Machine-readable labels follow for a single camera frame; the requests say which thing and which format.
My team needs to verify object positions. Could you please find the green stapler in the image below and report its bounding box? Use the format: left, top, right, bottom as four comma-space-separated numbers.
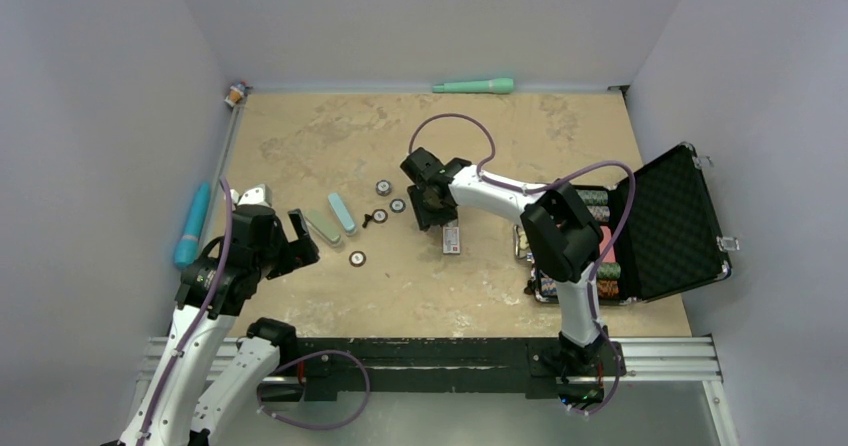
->
304, 209, 343, 247

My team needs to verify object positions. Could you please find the blue stapler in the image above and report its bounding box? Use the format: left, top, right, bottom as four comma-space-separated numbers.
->
327, 192, 357, 236

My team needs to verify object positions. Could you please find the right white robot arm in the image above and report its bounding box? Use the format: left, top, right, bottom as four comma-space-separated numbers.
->
400, 147, 604, 373

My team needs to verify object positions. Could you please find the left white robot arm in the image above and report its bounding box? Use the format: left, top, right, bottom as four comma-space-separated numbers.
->
115, 204, 319, 445

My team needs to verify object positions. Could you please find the blue green poker chip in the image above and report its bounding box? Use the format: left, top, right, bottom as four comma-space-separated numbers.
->
389, 198, 406, 213

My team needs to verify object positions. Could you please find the orange poker chip upper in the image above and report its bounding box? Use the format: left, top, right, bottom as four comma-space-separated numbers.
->
370, 209, 388, 224

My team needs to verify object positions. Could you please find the orange poker chip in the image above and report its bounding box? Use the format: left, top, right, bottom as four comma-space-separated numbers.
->
370, 209, 388, 224
349, 251, 367, 267

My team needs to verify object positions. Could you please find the orange poker chip lower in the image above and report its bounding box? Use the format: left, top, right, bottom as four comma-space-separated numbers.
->
349, 251, 367, 267

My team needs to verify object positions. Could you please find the blue toy microphone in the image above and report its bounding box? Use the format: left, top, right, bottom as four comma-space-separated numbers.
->
173, 182, 211, 270

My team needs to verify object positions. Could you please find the mint green toy microphone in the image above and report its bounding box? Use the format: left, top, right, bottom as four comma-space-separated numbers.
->
431, 78, 515, 95

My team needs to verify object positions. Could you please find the small orange toy bottle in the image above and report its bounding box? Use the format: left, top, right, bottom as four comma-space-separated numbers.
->
224, 81, 250, 108

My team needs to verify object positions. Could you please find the black poker chip case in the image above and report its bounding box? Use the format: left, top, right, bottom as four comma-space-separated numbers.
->
513, 142, 739, 306

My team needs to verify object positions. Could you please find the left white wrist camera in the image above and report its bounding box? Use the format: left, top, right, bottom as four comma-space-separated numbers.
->
229, 184, 272, 207

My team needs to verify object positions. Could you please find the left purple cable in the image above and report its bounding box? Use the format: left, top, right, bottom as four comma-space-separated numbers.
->
135, 177, 236, 446

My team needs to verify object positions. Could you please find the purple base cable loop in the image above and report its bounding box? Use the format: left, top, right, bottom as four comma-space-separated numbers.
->
256, 350, 371, 432

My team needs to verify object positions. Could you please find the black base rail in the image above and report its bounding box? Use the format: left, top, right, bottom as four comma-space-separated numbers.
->
258, 337, 626, 404

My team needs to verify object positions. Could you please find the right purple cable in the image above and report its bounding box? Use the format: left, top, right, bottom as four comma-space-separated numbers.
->
407, 112, 637, 418

